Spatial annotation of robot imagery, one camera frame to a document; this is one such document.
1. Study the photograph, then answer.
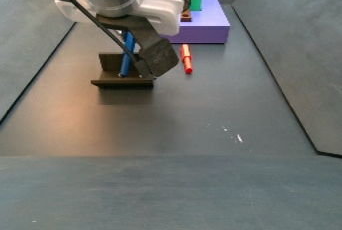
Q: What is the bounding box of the blue peg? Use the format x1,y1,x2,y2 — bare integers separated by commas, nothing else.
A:
117,31,138,78

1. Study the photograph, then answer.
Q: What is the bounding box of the black cable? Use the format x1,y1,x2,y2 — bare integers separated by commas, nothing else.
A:
44,0,144,62

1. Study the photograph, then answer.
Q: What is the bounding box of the purple base block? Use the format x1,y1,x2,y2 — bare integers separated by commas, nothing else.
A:
167,0,230,44

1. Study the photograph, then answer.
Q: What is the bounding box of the red peg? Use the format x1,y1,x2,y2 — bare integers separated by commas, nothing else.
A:
180,44,192,74

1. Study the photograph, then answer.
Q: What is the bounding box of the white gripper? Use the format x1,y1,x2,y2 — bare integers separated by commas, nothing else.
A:
44,0,186,37

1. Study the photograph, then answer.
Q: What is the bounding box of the black angle fixture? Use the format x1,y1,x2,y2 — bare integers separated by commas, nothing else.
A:
91,53,154,89

